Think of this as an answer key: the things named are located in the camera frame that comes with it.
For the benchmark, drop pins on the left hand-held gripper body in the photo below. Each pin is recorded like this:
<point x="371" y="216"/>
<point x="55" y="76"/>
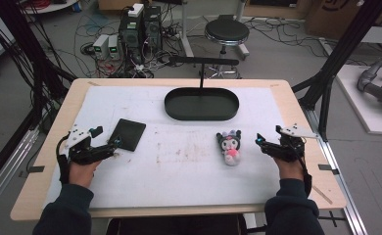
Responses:
<point x="81" y="143"/>

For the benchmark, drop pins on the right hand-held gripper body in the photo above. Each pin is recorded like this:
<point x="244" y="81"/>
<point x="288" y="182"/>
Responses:
<point x="293" y="140"/>

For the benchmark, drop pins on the black wallet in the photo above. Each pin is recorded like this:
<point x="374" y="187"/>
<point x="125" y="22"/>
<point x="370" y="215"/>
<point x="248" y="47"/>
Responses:
<point x="127" y="134"/>

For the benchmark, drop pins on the grey pink plush doll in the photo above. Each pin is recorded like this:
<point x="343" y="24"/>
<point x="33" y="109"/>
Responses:
<point x="230" y="147"/>

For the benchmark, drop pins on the black oval tray with stand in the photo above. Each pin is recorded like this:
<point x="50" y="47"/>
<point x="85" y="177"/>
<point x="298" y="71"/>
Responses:
<point x="201" y="104"/>

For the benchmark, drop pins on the person's right hand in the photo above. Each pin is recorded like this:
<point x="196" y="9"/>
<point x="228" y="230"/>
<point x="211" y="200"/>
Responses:
<point x="288" y="169"/>

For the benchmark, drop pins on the person's left hand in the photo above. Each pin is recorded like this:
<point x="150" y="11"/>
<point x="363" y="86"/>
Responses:
<point x="83" y="173"/>

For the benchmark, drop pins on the black tape strip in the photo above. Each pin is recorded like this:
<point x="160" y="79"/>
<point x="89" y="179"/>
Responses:
<point x="327" y="168"/>
<point x="34" y="169"/>

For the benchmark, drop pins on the light wooden table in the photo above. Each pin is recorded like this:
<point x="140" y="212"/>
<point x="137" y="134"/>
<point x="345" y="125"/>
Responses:
<point x="310" y="182"/>

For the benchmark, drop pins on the white floor platform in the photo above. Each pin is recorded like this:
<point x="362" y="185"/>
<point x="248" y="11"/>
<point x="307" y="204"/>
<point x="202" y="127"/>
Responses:
<point x="372" y="117"/>

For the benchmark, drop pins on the white table mat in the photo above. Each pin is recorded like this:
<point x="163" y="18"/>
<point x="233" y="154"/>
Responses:
<point x="185" y="176"/>

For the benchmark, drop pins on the grey power supply unit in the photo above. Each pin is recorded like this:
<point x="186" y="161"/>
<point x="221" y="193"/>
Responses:
<point x="114" y="47"/>
<point x="101" y="46"/>

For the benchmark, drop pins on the person's dark lap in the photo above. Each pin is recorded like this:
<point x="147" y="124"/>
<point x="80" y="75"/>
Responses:
<point x="179" y="226"/>

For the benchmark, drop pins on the black computer tower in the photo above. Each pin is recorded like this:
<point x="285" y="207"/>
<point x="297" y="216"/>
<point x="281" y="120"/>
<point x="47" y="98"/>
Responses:
<point x="131" y="39"/>
<point x="152" y="29"/>

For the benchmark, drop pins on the black round stool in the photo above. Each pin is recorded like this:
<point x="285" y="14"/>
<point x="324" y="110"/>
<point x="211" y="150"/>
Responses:
<point x="227" y="32"/>

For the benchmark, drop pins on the cardboard box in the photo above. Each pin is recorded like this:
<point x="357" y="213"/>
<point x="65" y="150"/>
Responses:
<point x="332" y="16"/>

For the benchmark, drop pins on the white box on tower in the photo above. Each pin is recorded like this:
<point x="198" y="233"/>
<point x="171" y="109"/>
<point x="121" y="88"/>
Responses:
<point x="135" y="9"/>

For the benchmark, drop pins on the white table leg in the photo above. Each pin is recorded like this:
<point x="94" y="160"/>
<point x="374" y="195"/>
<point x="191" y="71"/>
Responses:
<point x="186" y="29"/>

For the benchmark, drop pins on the white round table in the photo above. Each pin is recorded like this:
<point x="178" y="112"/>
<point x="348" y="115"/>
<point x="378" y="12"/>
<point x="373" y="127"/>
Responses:
<point x="48" y="6"/>

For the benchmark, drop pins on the aluminium rail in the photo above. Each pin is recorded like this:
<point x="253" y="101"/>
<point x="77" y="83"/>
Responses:
<point x="342" y="182"/>
<point x="6" y="176"/>

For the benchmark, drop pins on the black metal frame post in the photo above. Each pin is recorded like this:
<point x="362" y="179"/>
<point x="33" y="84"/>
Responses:
<point x="339" y="55"/>
<point x="25" y="49"/>

